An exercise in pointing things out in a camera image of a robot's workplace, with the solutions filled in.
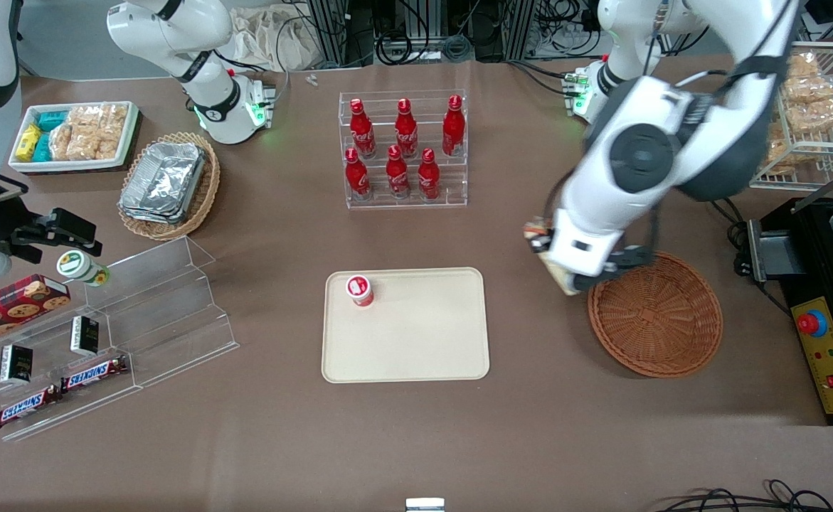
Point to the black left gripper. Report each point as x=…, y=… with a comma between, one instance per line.
x=540, y=248

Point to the triangular sandwich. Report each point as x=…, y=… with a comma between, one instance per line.
x=564, y=283

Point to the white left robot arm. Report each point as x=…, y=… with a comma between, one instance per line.
x=633, y=153

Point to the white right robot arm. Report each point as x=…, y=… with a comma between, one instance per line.
x=174, y=35

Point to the white rectangular snack tray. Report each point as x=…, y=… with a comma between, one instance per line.
x=75, y=166

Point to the oval light wicker basket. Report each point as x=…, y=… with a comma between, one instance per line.
x=206, y=195

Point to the round brown wicker basket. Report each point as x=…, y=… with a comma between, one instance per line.
x=654, y=327

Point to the beige plastic tray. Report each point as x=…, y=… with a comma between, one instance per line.
x=416, y=334

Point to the green lid cup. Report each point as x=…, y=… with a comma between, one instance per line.
x=75, y=264

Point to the red plaid cookie box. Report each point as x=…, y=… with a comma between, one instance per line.
x=11, y=306

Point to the teal snack packet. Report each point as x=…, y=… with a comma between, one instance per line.
x=43, y=148
x=52, y=121

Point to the clear rice cracker bag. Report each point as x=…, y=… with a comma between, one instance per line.
x=112, y=131
x=85, y=131
x=62, y=142

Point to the small black box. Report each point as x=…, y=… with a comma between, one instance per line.
x=15, y=364
x=85, y=336

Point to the yellow snack packet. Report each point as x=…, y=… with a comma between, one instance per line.
x=28, y=142

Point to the stacked aluminium foil trays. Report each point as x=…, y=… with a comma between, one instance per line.
x=163, y=181

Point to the red cola bottle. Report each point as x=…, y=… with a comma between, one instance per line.
x=428, y=178
x=357, y=178
x=453, y=131
x=363, y=135
x=398, y=176
x=406, y=135

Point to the clear acrylic bottle rack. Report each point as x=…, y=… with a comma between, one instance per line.
x=416, y=202

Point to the clear acrylic stepped shelf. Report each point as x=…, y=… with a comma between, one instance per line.
x=53, y=409
x=174, y=320

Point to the Snickers chocolate bar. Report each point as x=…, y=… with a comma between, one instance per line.
x=94, y=373
x=28, y=407

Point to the red lid cup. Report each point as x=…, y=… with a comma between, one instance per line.
x=359, y=288

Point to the fried snack bag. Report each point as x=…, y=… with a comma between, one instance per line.
x=802, y=65
x=818, y=117
x=777, y=160
x=811, y=89

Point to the black appliance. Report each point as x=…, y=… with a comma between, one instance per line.
x=811, y=249

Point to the beige cloth bag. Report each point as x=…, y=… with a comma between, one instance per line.
x=267, y=35

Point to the red emergency stop button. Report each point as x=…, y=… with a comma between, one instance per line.
x=812, y=323

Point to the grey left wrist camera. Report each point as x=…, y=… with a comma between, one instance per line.
x=622, y=262

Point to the aluminium frame post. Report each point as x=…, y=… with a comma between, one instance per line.
x=338, y=32

